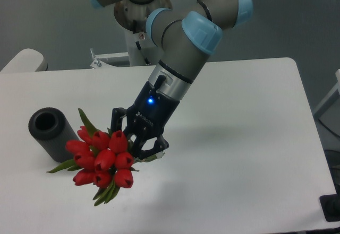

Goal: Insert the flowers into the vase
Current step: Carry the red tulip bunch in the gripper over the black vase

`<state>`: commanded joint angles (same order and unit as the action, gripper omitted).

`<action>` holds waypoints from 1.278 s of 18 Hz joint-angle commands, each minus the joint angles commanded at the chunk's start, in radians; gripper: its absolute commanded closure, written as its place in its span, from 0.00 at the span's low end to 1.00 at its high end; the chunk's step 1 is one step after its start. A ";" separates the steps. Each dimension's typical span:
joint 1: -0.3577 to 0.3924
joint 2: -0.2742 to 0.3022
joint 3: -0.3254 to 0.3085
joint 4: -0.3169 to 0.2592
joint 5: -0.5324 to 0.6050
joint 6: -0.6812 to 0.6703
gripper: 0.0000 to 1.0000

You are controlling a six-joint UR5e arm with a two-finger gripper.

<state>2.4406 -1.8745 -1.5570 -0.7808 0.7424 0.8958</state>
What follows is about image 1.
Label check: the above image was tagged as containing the dark grey ribbed vase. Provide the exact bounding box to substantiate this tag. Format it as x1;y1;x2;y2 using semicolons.
28;107;78;163

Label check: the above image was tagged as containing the black device at table edge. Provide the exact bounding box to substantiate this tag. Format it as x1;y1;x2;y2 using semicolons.
319;194;339;222

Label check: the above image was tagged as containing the red tulip bouquet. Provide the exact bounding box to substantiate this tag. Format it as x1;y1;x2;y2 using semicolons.
49;109;166;206

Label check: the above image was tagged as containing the white furniture frame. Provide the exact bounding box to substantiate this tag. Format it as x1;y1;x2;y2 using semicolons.
312;70;339;120

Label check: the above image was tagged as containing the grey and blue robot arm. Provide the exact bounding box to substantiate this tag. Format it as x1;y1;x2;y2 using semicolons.
90;0;253;160

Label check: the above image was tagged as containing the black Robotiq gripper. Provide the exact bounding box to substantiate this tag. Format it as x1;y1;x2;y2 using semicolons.
110;80;180;160

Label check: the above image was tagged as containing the white chair armrest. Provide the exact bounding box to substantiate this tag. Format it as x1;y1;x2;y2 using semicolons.
1;48;48;74

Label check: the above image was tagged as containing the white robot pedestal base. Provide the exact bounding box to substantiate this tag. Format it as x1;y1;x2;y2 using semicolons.
90;0;172;68

